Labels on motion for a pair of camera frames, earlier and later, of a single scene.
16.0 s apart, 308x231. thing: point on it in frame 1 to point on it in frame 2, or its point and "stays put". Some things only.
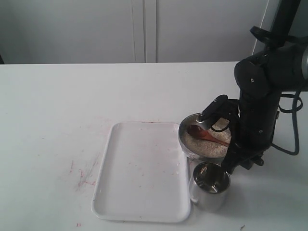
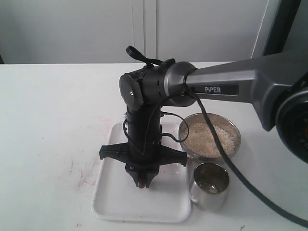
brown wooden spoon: x=196 y=131 to x=142 y=184
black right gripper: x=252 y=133 to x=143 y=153
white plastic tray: x=143 y=175 stays put
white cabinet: x=71 y=32 stays put
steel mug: x=209 y=186 stays put
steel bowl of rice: x=198 y=140 stays put
